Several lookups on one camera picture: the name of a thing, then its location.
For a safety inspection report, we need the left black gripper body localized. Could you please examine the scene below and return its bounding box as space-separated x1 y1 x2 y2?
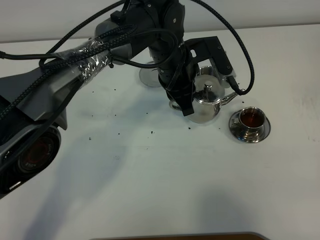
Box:
149 42 199 100

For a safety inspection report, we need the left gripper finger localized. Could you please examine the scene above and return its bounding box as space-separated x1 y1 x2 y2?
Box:
172 93 194 117

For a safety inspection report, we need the stainless steel teapot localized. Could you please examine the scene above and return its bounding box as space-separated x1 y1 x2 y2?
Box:
169 74 238 124

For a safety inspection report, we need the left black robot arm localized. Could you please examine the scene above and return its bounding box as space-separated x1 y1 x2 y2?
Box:
0 0 198 196

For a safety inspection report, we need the far stainless steel teacup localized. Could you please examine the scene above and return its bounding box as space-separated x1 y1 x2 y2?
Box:
197 65 216 77

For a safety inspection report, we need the stainless steel teacup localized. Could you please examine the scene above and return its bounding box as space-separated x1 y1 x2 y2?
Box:
197 65 216 77
229 106 267 132

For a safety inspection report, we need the near stainless steel saucer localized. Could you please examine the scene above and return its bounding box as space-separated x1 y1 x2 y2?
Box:
228 109 271 144

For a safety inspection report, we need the near stainless steel teacup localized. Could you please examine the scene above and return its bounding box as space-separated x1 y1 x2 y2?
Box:
229 106 267 132

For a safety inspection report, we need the loose black hdmi cable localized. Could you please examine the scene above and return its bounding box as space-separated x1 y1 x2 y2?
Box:
0 28 180 70

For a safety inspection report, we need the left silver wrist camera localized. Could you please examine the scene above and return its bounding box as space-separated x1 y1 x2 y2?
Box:
209 58 237 88

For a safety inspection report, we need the left black braided cable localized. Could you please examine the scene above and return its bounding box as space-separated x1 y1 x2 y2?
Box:
0 0 256 121

